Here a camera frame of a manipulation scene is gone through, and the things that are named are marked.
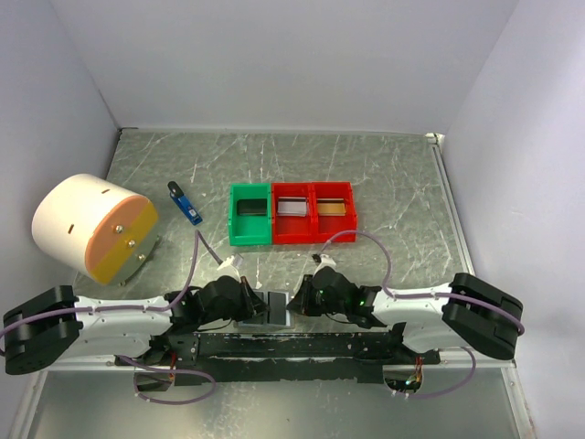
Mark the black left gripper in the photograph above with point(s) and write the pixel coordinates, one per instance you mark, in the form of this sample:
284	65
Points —
251	304

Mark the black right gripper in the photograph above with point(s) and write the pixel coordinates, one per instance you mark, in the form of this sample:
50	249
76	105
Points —
299	304

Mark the grey card holder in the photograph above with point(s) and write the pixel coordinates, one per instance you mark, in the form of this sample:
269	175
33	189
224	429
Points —
266	325

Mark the green plastic bin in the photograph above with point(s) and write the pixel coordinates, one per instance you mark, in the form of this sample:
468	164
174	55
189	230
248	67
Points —
249	230

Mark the white drum with orange lid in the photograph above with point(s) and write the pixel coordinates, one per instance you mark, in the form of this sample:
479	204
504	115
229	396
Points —
102	230

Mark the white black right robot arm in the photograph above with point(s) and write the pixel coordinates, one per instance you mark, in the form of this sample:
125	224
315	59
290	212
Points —
465	312

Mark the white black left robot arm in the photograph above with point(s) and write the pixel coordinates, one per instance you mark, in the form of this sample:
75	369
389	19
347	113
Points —
58	324

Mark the dark card left in holder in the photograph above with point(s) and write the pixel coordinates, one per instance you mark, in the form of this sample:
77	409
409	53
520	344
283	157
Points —
260	308

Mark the white silver card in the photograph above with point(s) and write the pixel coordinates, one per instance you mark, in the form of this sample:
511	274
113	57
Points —
292	207

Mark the gold card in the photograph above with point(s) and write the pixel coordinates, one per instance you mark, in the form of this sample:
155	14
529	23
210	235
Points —
331	207

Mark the red middle plastic bin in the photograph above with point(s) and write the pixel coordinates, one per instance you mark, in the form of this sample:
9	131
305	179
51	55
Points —
293	230

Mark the red plastic bin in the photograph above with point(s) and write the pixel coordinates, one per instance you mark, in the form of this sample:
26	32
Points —
293	230
327	227

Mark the red right plastic bin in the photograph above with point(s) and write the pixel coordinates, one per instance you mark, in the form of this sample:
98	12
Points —
327	227

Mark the blue stapler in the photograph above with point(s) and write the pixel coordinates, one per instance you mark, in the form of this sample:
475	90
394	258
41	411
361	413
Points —
183	203

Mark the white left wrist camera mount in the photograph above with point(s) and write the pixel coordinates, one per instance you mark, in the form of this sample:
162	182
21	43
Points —
230	267

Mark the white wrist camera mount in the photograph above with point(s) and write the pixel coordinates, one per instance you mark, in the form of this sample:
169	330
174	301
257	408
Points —
324	261
230	267

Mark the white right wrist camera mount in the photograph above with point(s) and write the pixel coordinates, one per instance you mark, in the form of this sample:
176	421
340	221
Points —
324	261

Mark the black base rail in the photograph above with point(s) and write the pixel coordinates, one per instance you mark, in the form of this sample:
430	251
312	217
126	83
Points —
233	357

